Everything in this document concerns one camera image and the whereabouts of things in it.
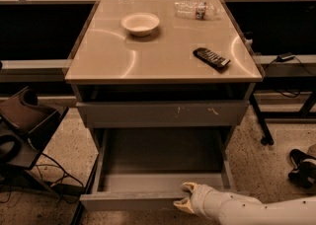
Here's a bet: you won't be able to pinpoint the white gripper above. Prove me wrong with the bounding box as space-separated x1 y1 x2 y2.
173 182 223 220

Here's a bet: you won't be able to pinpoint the grey drawer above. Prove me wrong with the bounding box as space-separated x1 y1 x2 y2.
83 127 235 211
77 100 249 128

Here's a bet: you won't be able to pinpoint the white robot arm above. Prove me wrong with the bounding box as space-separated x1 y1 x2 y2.
174 183 316 225

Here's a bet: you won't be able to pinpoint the grey top drawer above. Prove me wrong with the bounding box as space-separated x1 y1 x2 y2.
77 100 249 128

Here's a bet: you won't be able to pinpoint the grey drawer cabinet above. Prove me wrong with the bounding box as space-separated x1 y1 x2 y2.
65 0 262 143

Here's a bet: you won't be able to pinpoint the black table leg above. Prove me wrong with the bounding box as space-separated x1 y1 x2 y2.
249 95 274 145

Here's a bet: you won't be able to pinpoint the black diagonal floor bar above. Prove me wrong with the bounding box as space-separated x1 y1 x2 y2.
70 158 102 225

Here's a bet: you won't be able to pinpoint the black shoe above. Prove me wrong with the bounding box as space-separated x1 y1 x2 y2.
288 149 316 188

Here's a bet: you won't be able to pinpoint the black snack bar packet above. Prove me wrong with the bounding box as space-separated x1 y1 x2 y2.
193 47 230 70

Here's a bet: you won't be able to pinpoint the black power adapter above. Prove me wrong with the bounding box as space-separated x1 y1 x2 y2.
276 52 295 62

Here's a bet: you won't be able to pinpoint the white bowl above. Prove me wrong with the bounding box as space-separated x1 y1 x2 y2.
121 13 160 37

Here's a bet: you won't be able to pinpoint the clear plastic water bottle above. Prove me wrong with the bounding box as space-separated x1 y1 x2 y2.
174 0 220 21

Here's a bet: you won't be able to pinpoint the black floor cables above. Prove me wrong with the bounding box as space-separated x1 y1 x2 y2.
0 152 85 205

